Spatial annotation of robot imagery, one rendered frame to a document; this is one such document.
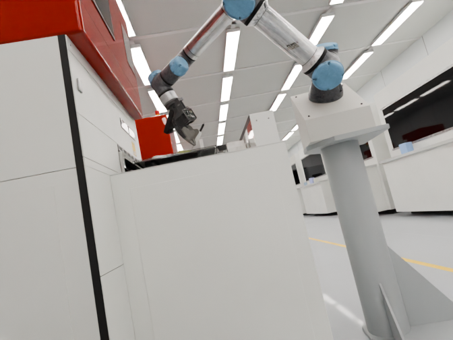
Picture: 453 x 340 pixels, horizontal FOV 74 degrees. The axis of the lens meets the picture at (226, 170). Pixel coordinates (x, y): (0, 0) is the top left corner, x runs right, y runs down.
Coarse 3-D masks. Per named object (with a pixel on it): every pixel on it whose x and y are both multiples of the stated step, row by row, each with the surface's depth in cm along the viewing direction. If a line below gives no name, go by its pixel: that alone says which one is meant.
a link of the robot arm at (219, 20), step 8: (216, 16) 121; (224, 16) 120; (208, 24) 124; (216, 24) 122; (224, 24) 123; (200, 32) 126; (208, 32) 125; (216, 32) 125; (192, 40) 129; (200, 40) 127; (208, 40) 127; (184, 48) 132; (192, 48) 130; (200, 48) 130; (184, 56) 133; (192, 56) 132
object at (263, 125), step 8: (264, 112) 115; (272, 112) 115; (256, 120) 114; (264, 120) 115; (272, 120) 115; (256, 128) 114; (264, 128) 114; (272, 128) 114; (256, 136) 113; (264, 136) 114; (272, 136) 114; (256, 144) 113
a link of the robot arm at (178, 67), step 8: (176, 56) 125; (168, 64) 126; (176, 64) 123; (184, 64) 125; (160, 72) 128; (168, 72) 126; (176, 72) 125; (184, 72) 126; (168, 80) 128; (176, 80) 129
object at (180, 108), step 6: (174, 102) 130; (180, 102) 129; (168, 108) 133; (174, 108) 134; (180, 108) 130; (186, 108) 130; (174, 114) 132; (180, 114) 128; (186, 114) 129; (192, 114) 132; (174, 120) 131; (180, 120) 131; (186, 120) 128; (192, 120) 132; (180, 126) 131
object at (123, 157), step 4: (120, 152) 120; (120, 156) 120; (124, 156) 123; (128, 156) 130; (120, 160) 120; (124, 160) 122; (128, 160) 129; (132, 160) 137; (124, 164) 121; (132, 164) 137; (136, 164) 144; (124, 168) 120; (140, 168) 151
